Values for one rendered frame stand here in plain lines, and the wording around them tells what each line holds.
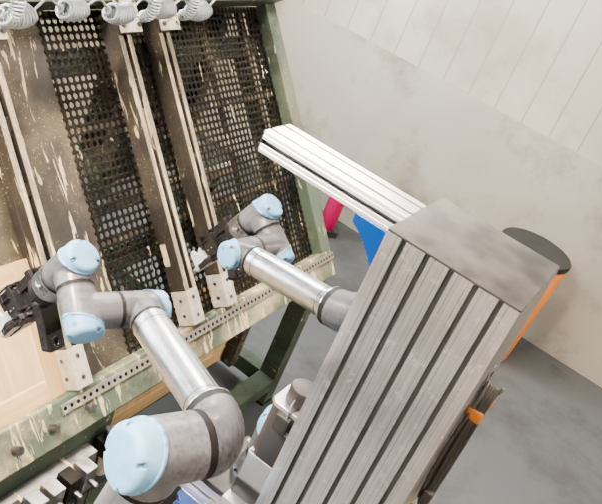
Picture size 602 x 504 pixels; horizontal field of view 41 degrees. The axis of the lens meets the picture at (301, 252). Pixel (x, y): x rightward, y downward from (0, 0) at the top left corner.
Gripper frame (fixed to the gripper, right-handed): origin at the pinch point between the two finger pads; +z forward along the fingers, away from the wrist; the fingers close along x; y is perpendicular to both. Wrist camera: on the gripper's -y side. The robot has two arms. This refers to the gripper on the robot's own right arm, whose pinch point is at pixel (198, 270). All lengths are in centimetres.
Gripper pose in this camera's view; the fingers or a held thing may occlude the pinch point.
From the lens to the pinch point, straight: 234.0
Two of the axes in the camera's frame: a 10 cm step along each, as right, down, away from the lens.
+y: -5.5, -8.4, 0.4
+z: -6.7, 4.7, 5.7
